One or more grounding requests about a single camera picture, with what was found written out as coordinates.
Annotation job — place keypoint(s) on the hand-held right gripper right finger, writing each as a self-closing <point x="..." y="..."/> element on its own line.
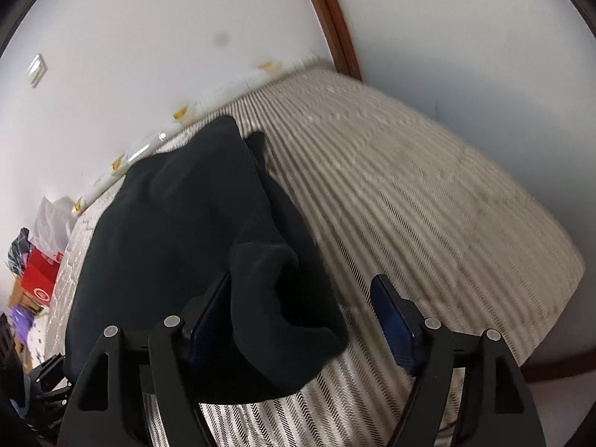
<point x="396" y="330"/>

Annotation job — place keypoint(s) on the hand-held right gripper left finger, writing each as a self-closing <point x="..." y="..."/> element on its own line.
<point x="209" y="330"/>

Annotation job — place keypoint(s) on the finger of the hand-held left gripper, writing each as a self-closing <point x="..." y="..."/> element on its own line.
<point x="49" y="375"/>

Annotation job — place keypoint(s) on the black sweatshirt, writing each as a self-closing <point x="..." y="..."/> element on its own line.
<point x="186" y="223"/>

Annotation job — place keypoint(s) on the purple object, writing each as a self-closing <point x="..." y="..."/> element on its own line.
<point x="21" y="323"/>

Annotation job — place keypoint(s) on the red box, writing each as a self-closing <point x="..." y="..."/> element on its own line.
<point x="39" y="279"/>

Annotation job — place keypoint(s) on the dark patterned bag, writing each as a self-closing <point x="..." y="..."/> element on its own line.
<point x="18" y="251"/>

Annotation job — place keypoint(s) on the striped beige mattress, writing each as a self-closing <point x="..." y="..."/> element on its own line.
<point x="419" y="195"/>

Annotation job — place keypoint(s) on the white plastic bag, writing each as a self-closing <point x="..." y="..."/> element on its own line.
<point x="51" y="228"/>

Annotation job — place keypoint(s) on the brown wooden baseboard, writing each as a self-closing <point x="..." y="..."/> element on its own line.
<point x="558" y="368"/>

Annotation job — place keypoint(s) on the white cloth with yellow print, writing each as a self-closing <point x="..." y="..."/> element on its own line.
<point x="139" y="149"/>

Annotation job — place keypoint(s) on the white wall switch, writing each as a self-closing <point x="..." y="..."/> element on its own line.
<point x="36" y="70"/>

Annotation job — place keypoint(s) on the brown wooden door frame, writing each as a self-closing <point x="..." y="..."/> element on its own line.
<point x="333" y="18"/>

